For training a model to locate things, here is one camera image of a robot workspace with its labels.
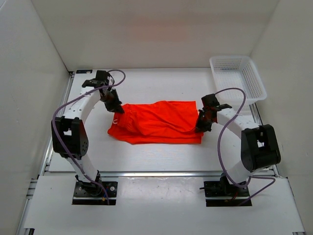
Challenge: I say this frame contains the orange shorts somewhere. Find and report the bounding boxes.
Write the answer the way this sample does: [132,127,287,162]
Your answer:
[108,100,203,144]

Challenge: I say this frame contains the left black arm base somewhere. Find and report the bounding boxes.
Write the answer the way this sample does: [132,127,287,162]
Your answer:
[72,175,118,206]

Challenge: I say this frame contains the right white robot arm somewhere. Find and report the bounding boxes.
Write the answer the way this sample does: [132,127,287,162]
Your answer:
[195,94,281,196]

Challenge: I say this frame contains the aluminium table rail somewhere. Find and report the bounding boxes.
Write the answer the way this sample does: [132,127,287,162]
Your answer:
[100,171,222,177]

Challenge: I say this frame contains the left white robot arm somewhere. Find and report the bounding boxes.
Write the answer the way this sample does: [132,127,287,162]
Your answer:
[51,69,126,196]

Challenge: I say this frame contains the white plastic basket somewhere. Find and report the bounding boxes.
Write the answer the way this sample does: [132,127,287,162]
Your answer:
[209,55,267,106]

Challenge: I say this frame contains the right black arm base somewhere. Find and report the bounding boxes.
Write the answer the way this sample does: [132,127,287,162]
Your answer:
[199,175,252,208]

